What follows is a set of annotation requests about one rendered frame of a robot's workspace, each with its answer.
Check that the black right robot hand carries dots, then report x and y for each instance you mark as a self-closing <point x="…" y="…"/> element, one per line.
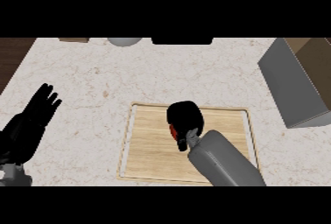
<point x="183" y="116"/>

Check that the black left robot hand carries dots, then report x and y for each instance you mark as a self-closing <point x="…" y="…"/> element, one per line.
<point x="29" y="122"/>

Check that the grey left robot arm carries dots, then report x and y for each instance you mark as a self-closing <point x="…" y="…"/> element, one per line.
<point x="12" y="175"/>

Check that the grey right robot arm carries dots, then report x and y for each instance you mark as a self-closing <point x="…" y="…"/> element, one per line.
<point x="223" y="163"/>

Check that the red bell pepper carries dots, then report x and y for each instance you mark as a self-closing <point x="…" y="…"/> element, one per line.
<point x="173" y="132"/>

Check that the pale wooden tray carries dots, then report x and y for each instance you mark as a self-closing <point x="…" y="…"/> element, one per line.
<point x="150" y="151"/>

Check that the grey cardboard box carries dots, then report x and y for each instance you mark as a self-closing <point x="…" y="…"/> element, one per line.
<point x="297" y="84"/>

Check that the black appliance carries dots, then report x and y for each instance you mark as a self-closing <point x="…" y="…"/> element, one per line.
<point x="181" y="41"/>

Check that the grey rounded bowl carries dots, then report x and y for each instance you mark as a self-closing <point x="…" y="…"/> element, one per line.
<point x="124" y="41"/>

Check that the brown wooden block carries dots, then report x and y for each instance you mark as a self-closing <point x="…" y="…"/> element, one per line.
<point x="74" y="40"/>

